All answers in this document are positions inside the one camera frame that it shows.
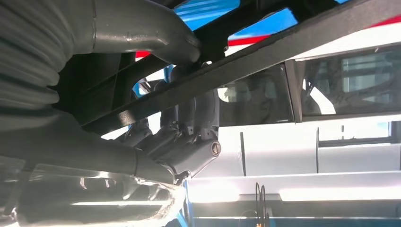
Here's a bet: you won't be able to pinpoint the blue metal shelf rack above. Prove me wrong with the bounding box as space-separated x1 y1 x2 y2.
133 0 401 227

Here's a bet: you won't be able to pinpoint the thin black hanging cables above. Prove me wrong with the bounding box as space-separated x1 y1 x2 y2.
254 183 270 227

